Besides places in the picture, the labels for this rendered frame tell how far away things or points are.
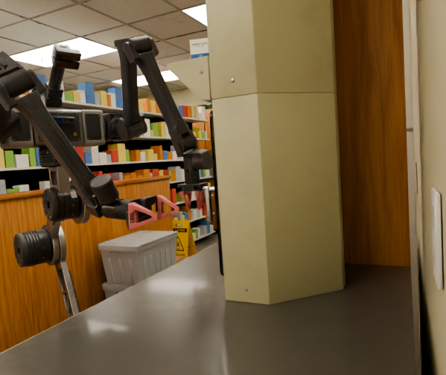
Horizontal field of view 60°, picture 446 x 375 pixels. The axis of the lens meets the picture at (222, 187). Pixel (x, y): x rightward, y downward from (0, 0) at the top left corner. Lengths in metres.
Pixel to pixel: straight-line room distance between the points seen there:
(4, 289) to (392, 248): 2.38
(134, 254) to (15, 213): 0.88
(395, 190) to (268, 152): 0.45
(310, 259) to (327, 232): 0.07
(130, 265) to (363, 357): 2.58
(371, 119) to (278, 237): 0.47
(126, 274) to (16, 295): 0.78
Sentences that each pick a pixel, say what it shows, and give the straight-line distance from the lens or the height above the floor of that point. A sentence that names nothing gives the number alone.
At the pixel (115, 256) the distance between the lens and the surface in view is 3.22.
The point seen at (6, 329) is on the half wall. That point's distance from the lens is 2.98.
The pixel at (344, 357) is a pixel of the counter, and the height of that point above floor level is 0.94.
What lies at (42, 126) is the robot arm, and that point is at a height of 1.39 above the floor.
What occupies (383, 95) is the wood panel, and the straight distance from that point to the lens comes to 1.18.
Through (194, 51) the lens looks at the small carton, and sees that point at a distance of 1.00.
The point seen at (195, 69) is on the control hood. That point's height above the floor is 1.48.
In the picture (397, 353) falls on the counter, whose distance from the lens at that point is 0.74.
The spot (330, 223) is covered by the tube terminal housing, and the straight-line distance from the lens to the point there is 0.95.
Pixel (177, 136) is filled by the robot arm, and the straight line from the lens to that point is 1.40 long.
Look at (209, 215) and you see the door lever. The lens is 0.96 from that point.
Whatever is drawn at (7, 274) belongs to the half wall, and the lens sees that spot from 2.91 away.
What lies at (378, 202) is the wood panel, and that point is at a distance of 1.18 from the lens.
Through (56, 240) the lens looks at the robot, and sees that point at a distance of 2.17.
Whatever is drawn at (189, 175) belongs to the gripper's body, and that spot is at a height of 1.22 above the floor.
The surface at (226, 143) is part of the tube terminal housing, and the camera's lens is 0.88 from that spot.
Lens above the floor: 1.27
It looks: 4 degrees down
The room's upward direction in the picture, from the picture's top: 4 degrees counter-clockwise
